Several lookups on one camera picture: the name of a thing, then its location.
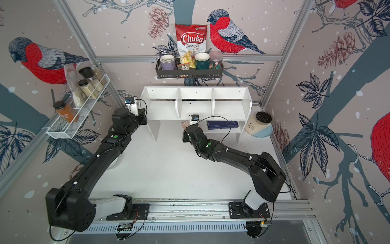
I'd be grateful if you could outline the white wooden bookshelf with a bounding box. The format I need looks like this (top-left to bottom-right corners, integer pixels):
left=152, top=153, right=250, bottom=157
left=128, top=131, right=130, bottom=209
left=141, top=86, right=252, bottom=141

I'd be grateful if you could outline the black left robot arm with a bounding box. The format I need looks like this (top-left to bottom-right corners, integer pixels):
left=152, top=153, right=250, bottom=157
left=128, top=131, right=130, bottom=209
left=45, top=108, right=147, bottom=232

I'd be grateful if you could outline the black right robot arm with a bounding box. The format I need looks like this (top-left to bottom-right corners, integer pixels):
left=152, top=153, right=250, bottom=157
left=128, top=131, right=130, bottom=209
left=183, top=124, right=286, bottom=210

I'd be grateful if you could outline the white roll under arm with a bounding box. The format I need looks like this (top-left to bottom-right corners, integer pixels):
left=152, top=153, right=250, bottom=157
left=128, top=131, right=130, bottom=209
left=107, top=155, right=121, bottom=170

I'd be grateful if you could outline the dark blue book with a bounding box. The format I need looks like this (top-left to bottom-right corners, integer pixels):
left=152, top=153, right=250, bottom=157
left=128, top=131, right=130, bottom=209
left=207, top=121, right=239, bottom=130

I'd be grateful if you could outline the black-lid spice jar near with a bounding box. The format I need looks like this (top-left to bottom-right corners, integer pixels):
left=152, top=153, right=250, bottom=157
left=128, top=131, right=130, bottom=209
left=78, top=79, right=99, bottom=100

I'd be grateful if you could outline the black-lid spice jar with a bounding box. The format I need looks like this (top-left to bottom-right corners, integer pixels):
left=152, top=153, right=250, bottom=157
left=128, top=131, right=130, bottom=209
left=78, top=79, right=99, bottom=100
left=79, top=67, right=104, bottom=92

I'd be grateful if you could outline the cream and blue plate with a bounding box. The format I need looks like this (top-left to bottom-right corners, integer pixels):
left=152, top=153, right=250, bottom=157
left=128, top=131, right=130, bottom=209
left=244, top=114, right=273, bottom=138

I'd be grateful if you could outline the purple mug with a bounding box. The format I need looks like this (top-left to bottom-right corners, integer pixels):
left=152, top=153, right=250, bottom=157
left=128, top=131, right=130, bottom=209
left=159, top=54, right=176, bottom=71

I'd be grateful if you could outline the clear plastic bag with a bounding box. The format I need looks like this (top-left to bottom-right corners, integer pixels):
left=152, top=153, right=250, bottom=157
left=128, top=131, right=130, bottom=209
left=64, top=64, right=86, bottom=109

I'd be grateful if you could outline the small snack packet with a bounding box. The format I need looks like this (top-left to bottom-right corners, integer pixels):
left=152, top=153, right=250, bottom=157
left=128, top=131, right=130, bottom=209
left=177, top=62, right=192, bottom=70

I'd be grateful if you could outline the black-lid spice jar far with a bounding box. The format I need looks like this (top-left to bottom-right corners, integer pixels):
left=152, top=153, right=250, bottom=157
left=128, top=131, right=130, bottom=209
left=79, top=67, right=104, bottom=92

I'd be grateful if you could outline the green mug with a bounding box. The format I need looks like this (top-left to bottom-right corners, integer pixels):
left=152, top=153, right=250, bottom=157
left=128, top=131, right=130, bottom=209
left=195, top=52, right=210, bottom=70

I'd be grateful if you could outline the black bowl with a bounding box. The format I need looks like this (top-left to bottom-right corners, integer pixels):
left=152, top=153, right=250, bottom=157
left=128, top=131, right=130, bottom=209
left=256, top=111, right=272, bottom=125

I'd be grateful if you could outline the orange spice jar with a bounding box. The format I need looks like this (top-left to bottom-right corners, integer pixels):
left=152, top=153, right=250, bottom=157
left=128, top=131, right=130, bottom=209
left=53, top=101, right=79, bottom=123

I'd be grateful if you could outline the pink lidded jar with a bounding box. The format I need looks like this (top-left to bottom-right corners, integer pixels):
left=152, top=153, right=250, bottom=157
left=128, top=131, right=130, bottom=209
left=209, top=51, right=223, bottom=69

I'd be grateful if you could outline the red Chuba chips bag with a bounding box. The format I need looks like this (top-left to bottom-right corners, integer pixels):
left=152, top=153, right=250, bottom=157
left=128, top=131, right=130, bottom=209
left=175, top=24, right=208, bottom=69

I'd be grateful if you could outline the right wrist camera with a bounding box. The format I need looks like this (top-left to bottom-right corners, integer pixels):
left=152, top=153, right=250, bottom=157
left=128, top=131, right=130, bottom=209
left=190, top=114, right=199, bottom=125

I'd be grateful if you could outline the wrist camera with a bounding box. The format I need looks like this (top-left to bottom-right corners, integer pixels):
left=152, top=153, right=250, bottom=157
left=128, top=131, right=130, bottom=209
left=190, top=114, right=199, bottom=125
left=125, top=96, right=139, bottom=117

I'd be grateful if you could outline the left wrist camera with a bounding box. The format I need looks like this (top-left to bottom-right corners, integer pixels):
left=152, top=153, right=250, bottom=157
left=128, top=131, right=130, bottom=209
left=125, top=96, right=139, bottom=117

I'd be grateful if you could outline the black wall basket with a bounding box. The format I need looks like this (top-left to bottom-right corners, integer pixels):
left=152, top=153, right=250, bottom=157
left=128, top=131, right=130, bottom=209
left=155, top=58, right=224, bottom=78

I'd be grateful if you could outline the white wire wall rack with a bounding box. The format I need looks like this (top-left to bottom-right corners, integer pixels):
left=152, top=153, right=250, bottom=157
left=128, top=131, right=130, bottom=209
left=46, top=74, right=111, bottom=139

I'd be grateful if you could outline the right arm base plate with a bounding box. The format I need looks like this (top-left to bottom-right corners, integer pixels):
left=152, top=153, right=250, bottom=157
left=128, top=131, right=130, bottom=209
left=229, top=201, right=271, bottom=219

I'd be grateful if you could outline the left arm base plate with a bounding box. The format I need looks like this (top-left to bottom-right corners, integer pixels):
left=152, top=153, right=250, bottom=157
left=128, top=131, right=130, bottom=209
left=106, top=203, right=150, bottom=221

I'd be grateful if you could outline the aluminium cage frame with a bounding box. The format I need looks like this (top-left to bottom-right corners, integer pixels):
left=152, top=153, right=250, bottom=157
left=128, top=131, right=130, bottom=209
left=0, top=0, right=314, bottom=244

